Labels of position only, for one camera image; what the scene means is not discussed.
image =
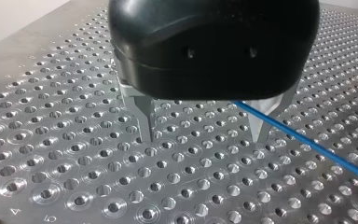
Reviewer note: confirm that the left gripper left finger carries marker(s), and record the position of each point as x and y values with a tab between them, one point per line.
144	115

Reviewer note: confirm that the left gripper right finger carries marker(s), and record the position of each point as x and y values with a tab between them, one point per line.
262	119

